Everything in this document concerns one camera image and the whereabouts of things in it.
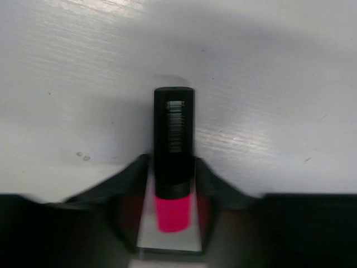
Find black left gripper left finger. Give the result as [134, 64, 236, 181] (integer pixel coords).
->
[1, 154, 149, 267]

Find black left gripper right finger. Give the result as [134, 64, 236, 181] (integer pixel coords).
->
[195, 158, 356, 267]

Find pink cap black highlighter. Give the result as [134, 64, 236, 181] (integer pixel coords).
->
[153, 87, 195, 233]

